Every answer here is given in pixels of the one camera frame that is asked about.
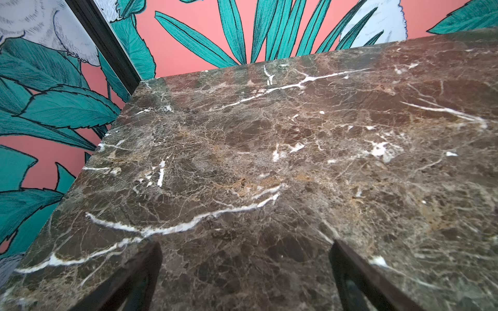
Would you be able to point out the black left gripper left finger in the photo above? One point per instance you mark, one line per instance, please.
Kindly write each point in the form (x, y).
(131, 287)

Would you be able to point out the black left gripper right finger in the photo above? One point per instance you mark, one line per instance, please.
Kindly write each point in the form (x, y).
(358, 283)

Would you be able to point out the black left corner frame post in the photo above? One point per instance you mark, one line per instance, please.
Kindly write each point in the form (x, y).
(99, 30)

